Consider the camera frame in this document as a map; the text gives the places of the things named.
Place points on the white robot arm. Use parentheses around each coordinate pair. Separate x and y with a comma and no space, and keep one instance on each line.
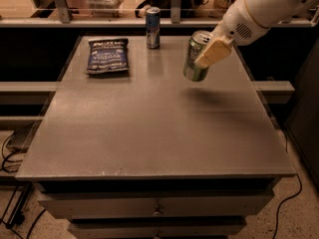
(244,22)

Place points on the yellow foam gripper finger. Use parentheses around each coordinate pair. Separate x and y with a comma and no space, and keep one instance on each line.
(215,51)

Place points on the blue chip bag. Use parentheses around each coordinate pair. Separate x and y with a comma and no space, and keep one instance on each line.
(108,56)

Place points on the grey drawer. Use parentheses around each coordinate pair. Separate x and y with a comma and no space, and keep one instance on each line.
(166,228)
(153,204)

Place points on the green soda can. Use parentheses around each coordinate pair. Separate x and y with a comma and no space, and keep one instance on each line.
(196,45)

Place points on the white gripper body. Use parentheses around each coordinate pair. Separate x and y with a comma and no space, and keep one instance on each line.
(239,26)

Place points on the lower grey drawer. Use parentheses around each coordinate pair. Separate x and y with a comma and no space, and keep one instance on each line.
(166,228)

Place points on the blue silver redbull can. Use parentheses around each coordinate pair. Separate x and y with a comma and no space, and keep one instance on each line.
(153,27)

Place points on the upper grey drawer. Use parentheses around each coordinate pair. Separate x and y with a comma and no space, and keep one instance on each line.
(153,204)

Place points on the grey metal railing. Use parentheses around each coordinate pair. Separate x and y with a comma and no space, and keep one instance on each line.
(15,13)

